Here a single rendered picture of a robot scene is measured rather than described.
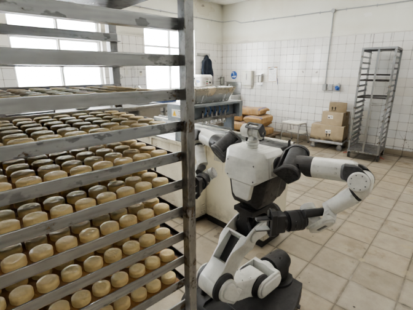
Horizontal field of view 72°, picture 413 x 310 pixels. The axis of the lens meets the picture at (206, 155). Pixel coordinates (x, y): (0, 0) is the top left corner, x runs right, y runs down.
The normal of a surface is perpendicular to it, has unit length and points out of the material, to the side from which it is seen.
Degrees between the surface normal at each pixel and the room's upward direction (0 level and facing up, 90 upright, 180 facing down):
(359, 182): 79
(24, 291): 0
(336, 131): 90
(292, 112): 90
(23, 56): 90
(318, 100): 90
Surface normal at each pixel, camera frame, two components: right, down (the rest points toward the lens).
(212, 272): -0.44, -0.66
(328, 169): -0.62, 0.04
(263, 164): -0.06, 0.20
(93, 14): 0.67, 0.21
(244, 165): -0.75, 0.18
